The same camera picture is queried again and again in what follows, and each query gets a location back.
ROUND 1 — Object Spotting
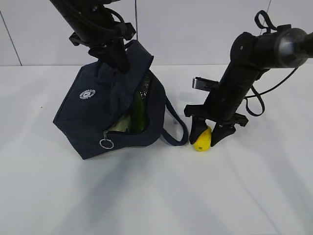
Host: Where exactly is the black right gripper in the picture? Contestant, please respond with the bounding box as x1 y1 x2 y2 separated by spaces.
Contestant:
184 83 248 147

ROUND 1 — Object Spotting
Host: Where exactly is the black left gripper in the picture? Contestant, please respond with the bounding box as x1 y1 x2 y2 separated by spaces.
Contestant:
68 21 136 73

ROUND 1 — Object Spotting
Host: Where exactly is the yellow lemon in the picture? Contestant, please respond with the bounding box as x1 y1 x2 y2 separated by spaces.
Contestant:
193 126 212 152

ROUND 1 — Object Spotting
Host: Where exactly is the dark navy lunch bag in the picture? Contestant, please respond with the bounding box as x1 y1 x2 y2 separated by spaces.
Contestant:
53 40 188 159

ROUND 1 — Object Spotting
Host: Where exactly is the green cucumber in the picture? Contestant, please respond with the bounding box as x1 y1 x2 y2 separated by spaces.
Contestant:
131 76 150 132

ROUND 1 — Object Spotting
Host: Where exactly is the green lidded glass container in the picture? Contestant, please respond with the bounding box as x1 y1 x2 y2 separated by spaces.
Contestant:
108 113 133 133

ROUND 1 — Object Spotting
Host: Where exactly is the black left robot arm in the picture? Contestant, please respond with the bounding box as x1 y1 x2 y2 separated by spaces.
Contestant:
51 0 136 73

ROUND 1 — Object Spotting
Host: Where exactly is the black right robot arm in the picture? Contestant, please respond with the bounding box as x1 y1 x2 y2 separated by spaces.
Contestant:
184 24 313 146

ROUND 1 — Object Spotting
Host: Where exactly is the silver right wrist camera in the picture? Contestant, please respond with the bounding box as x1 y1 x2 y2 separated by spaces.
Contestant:
192 77 219 92

